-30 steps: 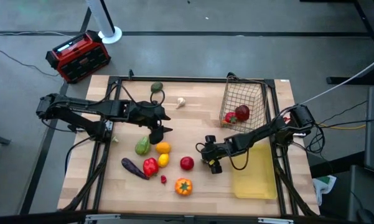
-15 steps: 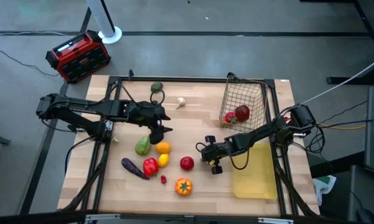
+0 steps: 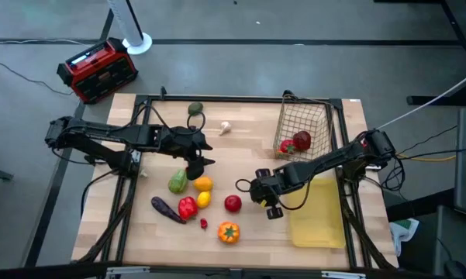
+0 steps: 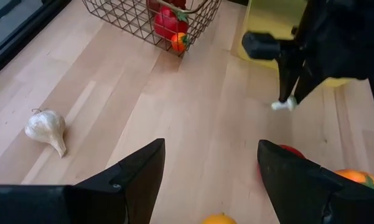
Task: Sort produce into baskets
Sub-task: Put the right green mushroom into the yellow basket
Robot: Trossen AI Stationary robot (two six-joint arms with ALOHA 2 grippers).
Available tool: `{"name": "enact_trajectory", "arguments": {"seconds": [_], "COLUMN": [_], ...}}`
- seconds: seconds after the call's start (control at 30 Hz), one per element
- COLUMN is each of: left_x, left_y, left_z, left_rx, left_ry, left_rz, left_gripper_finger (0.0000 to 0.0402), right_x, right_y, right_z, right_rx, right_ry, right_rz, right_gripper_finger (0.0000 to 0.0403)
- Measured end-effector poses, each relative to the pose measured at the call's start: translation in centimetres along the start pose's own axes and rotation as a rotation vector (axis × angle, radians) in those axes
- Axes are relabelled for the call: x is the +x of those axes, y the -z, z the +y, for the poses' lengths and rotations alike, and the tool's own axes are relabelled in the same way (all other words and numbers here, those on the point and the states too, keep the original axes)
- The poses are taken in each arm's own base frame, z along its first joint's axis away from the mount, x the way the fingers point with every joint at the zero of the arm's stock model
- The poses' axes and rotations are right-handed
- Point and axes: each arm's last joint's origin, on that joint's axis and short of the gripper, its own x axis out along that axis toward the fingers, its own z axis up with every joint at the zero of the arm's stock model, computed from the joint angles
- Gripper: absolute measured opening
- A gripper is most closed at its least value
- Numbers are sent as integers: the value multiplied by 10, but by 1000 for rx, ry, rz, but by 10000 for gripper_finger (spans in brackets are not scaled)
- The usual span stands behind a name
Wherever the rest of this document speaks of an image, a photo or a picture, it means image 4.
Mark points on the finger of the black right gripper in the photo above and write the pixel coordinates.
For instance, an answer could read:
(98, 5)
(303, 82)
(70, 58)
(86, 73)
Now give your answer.
(308, 82)
(287, 74)

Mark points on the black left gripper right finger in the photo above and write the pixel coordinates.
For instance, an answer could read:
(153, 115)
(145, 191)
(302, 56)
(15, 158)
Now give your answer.
(314, 202)

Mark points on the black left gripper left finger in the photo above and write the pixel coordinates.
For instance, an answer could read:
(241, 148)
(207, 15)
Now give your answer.
(81, 205)

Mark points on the orange tomato with green stem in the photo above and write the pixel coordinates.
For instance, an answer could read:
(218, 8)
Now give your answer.
(354, 175)

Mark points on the round red apple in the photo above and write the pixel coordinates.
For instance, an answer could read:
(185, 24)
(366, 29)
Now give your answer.
(294, 151)

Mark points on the white garlic bulb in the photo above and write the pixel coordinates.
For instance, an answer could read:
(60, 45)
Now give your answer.
(45, 126)

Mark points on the orange-yellow mango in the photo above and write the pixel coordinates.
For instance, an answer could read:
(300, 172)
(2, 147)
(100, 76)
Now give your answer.
(219, 219)

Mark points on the small orange-red fruit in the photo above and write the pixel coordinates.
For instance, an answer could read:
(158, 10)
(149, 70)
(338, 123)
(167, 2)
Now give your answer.
(177, 43)

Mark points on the yellow plastic bin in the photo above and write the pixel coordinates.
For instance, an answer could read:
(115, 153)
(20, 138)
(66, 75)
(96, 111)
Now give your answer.
(267, 15)

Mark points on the black aluminium table frame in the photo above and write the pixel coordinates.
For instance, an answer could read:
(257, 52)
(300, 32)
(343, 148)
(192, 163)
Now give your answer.
(18, 43)

